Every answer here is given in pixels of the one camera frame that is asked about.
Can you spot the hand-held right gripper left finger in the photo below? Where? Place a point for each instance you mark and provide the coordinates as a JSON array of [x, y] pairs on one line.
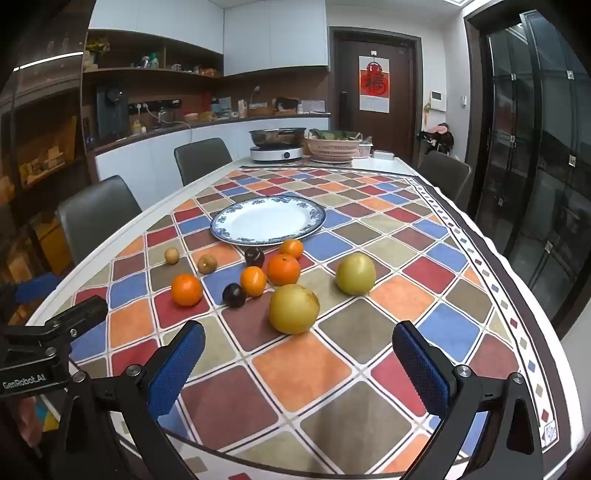
[[178, 369]]

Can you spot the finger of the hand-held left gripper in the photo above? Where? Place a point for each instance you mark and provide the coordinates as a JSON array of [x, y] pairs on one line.
[[37, 287], [81, 314]]

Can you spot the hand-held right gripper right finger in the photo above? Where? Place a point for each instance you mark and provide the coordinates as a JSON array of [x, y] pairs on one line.
[[420, 369]]

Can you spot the small round orange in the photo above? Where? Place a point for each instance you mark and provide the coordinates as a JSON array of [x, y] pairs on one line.
[[186, 290], [291, 248]]

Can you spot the dark purple plum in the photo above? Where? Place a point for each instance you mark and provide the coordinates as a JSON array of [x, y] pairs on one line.
[[233, 294], [254, 256]]

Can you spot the small brown kiwi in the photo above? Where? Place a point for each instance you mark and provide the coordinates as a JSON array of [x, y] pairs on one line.
[[207, 263], [171, 255]]

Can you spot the greenish yellow pear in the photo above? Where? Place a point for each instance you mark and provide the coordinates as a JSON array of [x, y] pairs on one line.
[[355, 273]]

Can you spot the small oval orange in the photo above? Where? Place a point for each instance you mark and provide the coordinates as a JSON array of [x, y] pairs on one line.
[[253, 280]]

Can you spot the golden yellow pear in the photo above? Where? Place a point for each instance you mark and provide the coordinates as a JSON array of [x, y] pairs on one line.
[[294, 308]]

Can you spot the large round orange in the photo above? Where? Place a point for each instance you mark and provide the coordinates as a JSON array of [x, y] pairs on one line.
[[283, 269]]

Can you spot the blue rimmed white plate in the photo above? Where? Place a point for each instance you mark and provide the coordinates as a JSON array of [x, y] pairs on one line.
[[268, 220]]

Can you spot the grey dining chair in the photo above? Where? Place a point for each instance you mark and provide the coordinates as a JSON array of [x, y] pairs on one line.
[[203, 159], [97, 217], [443, 177]]

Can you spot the wooden display cabinet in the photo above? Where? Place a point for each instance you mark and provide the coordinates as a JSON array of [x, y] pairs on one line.
[[41, 152]]

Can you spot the white lower cabinets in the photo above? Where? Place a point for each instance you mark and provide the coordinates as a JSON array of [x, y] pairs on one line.
[[147, 154]]

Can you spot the white cabinets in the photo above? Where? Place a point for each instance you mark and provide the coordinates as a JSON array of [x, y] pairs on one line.
[[268, 37], [147, 154]]

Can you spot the black countertop appliance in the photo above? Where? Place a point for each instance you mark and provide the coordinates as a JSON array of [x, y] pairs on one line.
[[111, 113]]

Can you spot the black power strip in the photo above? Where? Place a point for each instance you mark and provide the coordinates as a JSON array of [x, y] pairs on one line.
[[154, 106]]

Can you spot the small white box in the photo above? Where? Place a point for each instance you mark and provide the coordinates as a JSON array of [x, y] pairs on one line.
[[383, 154]]

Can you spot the dark bag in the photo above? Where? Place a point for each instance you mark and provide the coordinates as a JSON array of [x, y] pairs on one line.
[[438, 138]]

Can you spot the black framed glass door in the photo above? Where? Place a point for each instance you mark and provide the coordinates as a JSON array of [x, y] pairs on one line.
[[531, 161]]

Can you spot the white induction cooker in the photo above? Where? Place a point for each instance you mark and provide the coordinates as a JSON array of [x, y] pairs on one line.
[[276, 154]]

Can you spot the pink plastic basket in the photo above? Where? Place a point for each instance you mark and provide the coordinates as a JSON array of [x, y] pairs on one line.
[[330, 148]]

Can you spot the green leafy vegetables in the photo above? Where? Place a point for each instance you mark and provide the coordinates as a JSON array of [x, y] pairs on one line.
[[334, 134]]

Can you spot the steel pot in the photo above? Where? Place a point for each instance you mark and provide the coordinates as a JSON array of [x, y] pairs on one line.
[[277, 137]]

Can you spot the white intercom panel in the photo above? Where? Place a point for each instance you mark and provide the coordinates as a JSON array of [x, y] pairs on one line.
[[437, 100]]

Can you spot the dark brown door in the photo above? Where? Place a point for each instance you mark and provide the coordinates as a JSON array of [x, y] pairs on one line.
[[401, 92]]

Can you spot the white upper cabinets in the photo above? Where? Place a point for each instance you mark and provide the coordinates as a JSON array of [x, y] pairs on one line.
[[268, 37]]

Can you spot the red wall calendar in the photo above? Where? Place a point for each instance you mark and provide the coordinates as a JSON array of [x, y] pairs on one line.
[[375, 83]]

